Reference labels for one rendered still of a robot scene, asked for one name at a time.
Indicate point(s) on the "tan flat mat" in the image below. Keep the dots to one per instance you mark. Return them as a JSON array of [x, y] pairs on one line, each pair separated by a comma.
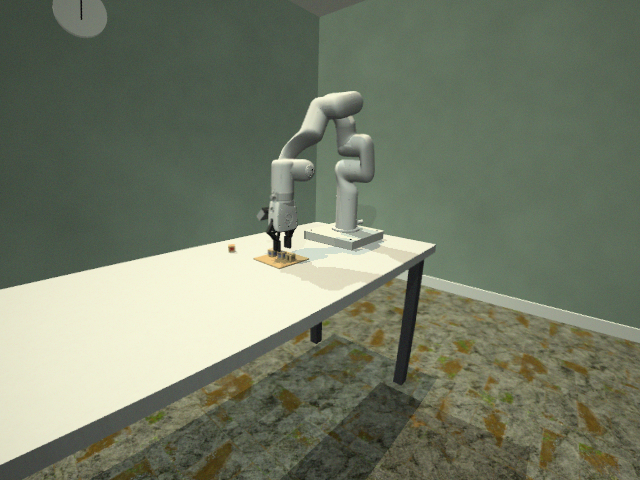
[[278, 263]]

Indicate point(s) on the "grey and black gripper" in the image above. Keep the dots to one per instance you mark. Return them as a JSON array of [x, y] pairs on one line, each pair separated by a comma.
[[284, 219]]

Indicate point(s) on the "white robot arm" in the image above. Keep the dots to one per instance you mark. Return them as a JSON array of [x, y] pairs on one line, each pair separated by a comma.
[[285, 170]]

